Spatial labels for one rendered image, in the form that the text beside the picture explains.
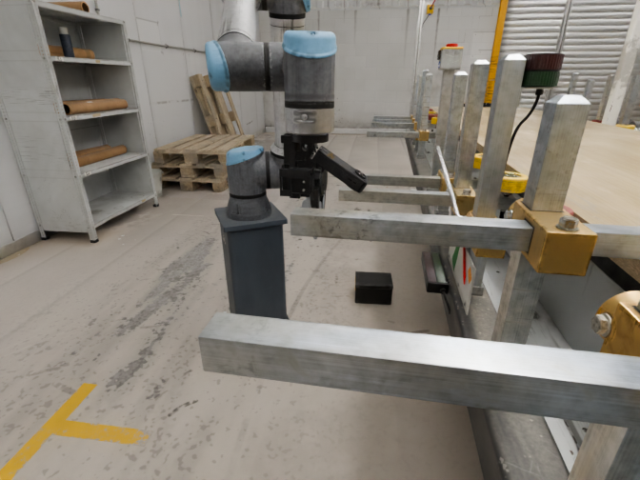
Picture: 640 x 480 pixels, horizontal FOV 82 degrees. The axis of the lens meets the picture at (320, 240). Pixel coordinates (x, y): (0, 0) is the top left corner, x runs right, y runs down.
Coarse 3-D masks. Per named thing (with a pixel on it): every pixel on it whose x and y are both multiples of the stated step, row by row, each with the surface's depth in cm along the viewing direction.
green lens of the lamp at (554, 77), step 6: (528, 72) 61; (534, 72) 60; (540, 72) 60; (546, 72) 60; (552, 72) 60; (558, 72) 60; (528, 78) 61; (534, 78) 61; (540, 78) 60; (546, 78) 60; (552, 78) 60; (558, 78) 61; (522, 84) 63; (528, 84) 62; (534, 84) 61; (540, 84) 61; (546, 84) 60; (552, 84) 61
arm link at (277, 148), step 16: (272, 0) 111; (288, 0) 111; (304, 0) 111; (272, 16) 115; (288, 16) 113; (304, 16) 117; (272, 32) 118; (272, 144) 145; (272, 160) 143; (272, 176) 144
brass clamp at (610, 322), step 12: (612, 300) 29; (624, 300) 28; (636, 300) 27; (600, 312) 29; (612, 312) 28; (624, 312) 26; (636, 312) 26; (600, 324) 28; (612, 324) 27; (624, 324) 26; (636, 324) 25; (612, 336) 27; (624, 336) 26; (636, 336) 25; (612, 348) 27; (624, 348) 26; (636, 348) 25
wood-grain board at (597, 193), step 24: (528, 120) 216; (480, 144) 136; (528, 144) 136; (600, 144) 136; (624, 144) 136; (528, 168) 99; (576, 168) 99; (600, 168) 99; (624, 168) 99; (576, 192) 78; (600, 192) 78; (624, 192) 78; (576, 216) 65; (600, 216) 64; (624, 216) 64; (624, 264) 52
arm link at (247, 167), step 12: (228, 156) 142; (240, 156) 140; (252, 156) 141; (264, 156) 144; (228, 168) 144; (240, 168) 141; (252, 168) 142; (264, 168) 143; (228, 180) 148; (240, 180) 143; (252, 180) 144; (264, 180) 144; (240, 192) 145; (252, 192) 146
